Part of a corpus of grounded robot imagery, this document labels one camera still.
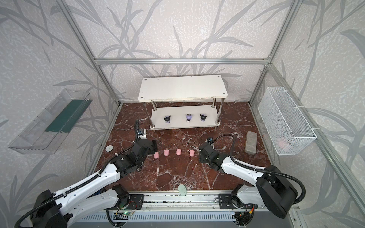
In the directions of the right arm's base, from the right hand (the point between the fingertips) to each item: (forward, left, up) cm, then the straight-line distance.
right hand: (204, 153), depth 88 cm
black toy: (+22, +24, +7) cm, 34 cm away
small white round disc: (+5, +63, -2) cm, 63 cm away
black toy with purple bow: (+24, 0, +6) cm, 25 cm away
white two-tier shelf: (+50, +20, -4) cm, 54 cm away
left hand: (+3, +31, +12) cm, 33 cm away
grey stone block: (+7, -32, -1) cm, 33 cm away
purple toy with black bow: (+24, +10, +6) cm, 27 cm away
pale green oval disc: (-21, +13, 0) cm, 24 cm away
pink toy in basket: (-3, -40, +17) cm, 43 cm away
